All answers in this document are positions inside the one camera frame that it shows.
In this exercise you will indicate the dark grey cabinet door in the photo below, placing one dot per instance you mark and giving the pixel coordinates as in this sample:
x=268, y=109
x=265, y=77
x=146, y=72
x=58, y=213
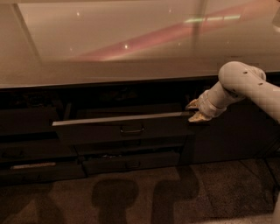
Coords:
x=243, y=131

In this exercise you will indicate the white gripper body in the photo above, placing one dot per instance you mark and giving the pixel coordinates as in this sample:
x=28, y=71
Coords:
x=206, y=107

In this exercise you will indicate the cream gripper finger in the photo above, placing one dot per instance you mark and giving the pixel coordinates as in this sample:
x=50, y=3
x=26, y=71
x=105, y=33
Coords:
x=192, y=105
x=199, y=117

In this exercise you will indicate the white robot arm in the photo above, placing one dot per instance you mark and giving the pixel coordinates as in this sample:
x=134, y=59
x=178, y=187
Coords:
x=236, y=81

